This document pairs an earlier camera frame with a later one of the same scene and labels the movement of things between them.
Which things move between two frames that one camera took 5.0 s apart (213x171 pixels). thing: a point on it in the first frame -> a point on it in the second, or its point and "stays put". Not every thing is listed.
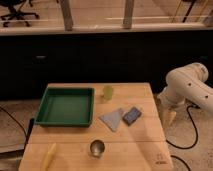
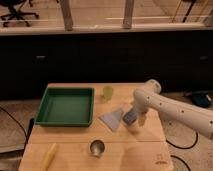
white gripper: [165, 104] -> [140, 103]
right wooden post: [128, 14] stays put
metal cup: [97, 147] stays put
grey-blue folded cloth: [112, 119] stays put
